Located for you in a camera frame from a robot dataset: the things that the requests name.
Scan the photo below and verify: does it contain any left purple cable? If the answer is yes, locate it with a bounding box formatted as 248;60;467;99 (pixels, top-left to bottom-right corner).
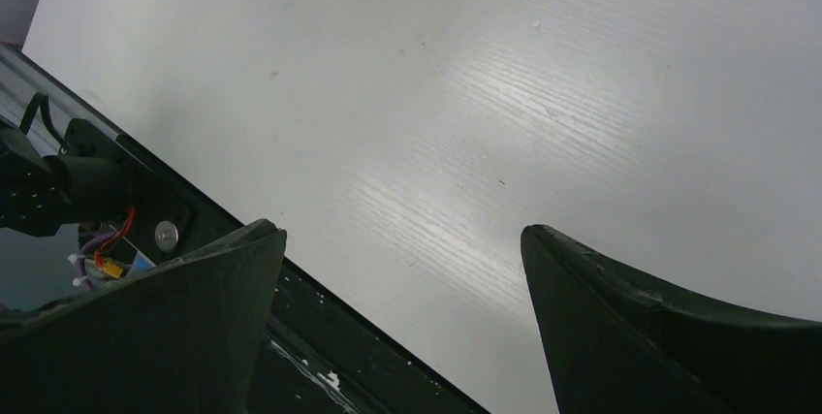
67;231;120;290

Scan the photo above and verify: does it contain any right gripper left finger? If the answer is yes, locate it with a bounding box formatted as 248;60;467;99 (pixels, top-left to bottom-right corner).
1;219;287;413

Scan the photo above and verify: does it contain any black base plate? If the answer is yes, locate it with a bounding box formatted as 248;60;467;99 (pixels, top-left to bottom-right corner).
65;118;480;413

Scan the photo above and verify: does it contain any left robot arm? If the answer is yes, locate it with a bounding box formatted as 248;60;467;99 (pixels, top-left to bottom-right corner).
1;92;136;238

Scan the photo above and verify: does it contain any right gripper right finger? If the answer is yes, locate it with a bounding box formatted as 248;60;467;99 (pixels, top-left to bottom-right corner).
521;224;821;413

